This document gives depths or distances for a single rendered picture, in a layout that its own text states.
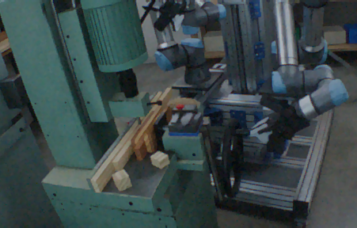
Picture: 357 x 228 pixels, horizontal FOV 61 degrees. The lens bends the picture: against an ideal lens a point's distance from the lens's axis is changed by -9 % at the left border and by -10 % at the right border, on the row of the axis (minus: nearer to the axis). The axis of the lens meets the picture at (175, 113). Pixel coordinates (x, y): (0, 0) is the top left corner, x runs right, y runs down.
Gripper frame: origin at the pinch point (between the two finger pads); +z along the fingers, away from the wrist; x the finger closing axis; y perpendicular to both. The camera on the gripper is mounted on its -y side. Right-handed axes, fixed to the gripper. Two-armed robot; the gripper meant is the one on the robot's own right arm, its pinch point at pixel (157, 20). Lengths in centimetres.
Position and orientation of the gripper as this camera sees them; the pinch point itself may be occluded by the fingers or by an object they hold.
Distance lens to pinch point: 120.0
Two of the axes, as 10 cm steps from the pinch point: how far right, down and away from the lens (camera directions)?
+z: -3.1, 5.0, -8.1
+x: 7.9, 6.1, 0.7
